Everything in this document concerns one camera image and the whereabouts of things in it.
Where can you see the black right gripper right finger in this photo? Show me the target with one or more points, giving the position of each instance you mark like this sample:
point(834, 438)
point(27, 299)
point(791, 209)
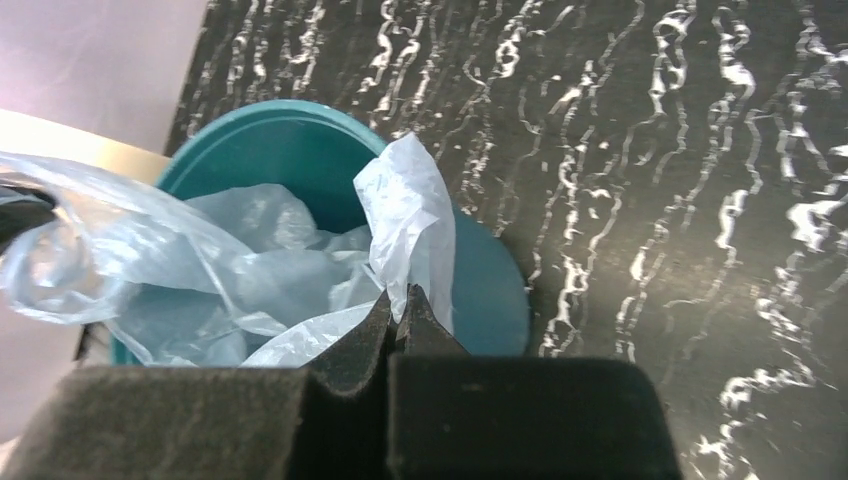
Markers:
point(451, 415)

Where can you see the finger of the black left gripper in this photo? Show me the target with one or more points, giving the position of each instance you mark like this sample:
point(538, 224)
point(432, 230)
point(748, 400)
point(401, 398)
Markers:
point(23, 209)

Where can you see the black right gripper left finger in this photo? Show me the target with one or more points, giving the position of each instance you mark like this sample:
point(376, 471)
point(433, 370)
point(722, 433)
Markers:
point(322, 421)

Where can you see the light blue plastic bag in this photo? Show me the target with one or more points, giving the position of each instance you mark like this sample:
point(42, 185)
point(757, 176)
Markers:
point(243, 277)

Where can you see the teal plastic trash bin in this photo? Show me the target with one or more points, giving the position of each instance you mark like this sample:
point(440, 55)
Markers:
point(315, 151)

